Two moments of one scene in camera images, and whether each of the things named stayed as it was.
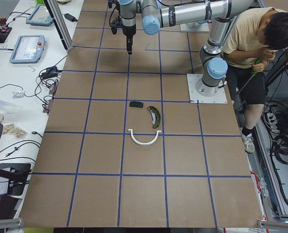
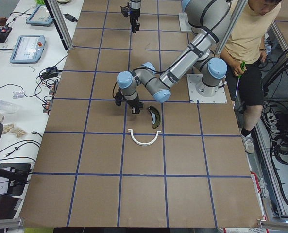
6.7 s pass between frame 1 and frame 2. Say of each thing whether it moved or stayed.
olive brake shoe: stayed
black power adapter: stayed
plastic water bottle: stayed
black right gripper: moved
